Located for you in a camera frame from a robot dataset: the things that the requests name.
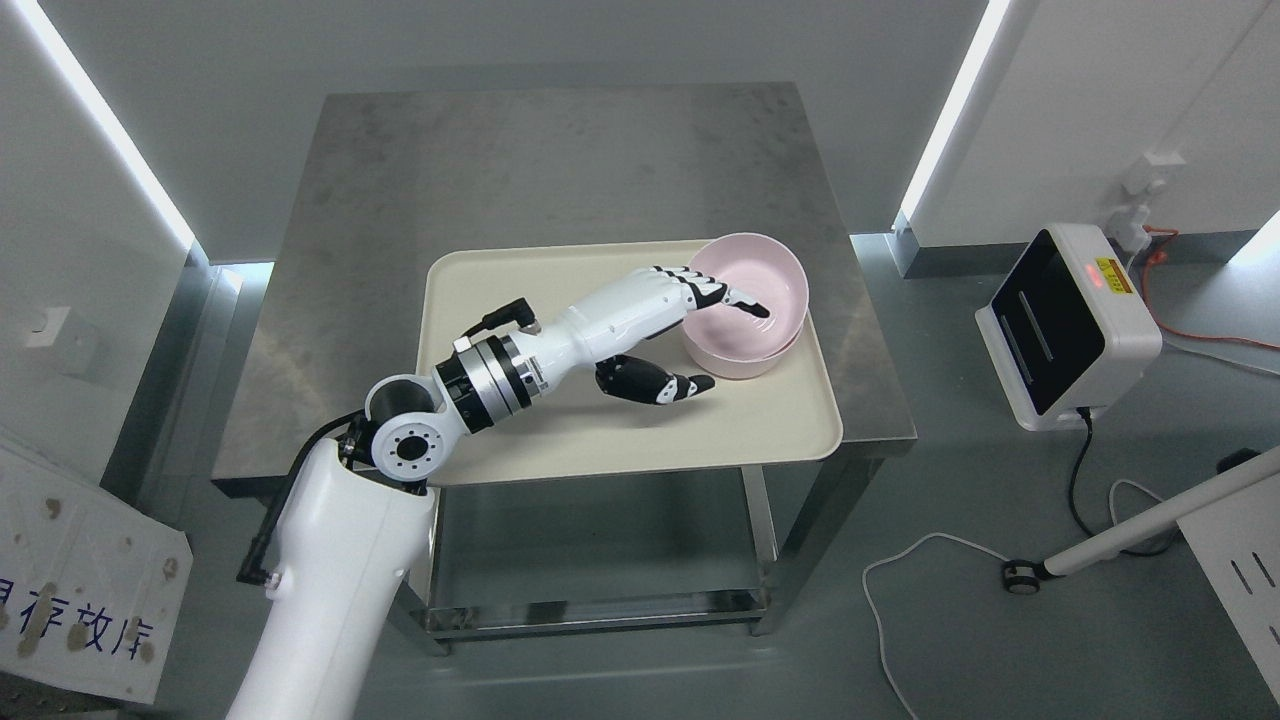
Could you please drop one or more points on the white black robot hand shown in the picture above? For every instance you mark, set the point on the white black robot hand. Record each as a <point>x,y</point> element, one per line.
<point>600,328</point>

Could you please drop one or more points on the pink bowl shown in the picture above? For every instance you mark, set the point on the pink bowl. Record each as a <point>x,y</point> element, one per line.
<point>731,369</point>
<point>771,274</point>

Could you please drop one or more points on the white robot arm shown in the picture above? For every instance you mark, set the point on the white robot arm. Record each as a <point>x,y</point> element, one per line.
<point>355,510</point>

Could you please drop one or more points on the beige plastic tray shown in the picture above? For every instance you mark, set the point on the beige plastic tray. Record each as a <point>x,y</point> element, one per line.
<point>788,414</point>

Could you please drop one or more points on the stainless steel table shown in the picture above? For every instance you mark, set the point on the stainless steel table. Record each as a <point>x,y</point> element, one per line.
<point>393,182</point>

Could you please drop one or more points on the white black box device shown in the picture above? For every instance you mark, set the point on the white black box device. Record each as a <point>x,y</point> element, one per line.
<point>1067,331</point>

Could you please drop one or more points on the white stand leg with caster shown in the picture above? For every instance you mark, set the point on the white stand leg with caster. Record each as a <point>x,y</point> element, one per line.
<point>1025,577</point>

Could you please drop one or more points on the white sign board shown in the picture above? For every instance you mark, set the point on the white sign board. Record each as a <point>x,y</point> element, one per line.
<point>91,587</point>

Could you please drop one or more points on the white perforated panel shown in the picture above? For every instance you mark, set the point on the white perforated panel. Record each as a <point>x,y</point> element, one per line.
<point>1236,543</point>

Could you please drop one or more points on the white wall socket plug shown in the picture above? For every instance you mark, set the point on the white wall socket plug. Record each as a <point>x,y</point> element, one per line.
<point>1146,178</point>

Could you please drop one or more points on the white wall outlet left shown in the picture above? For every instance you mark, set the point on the white wall outlet left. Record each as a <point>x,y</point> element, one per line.
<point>55,330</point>

